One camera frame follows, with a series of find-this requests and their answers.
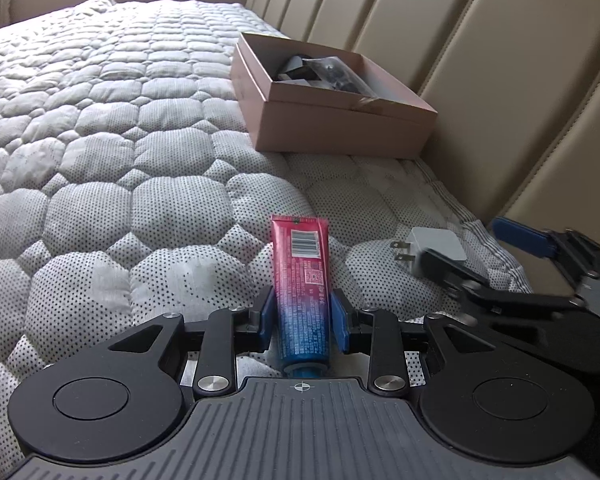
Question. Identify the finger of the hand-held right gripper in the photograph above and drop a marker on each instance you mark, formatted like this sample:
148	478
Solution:
460	280
522	235

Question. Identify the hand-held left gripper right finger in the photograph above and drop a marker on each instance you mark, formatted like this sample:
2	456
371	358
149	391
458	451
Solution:
339	324

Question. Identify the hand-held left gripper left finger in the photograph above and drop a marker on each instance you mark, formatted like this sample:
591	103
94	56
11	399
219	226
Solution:
266	321

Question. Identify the white plug charger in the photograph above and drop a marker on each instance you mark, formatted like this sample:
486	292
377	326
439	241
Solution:
437	250

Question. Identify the pink and blue toothpaste tube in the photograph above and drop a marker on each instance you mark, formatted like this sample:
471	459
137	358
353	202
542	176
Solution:
300	290

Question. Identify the pink cardboard box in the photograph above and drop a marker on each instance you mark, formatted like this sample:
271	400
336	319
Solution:
340	120

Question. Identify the black cylindrical cup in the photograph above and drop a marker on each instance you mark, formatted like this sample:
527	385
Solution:
292	67

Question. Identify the beige padded headboard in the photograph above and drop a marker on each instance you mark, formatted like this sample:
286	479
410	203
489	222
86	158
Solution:
505	60

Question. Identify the quilted grey mattress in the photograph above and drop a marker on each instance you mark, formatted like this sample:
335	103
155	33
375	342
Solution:
130	160

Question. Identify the black plastic-wrapped item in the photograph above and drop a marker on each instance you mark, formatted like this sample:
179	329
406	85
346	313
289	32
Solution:
337	76

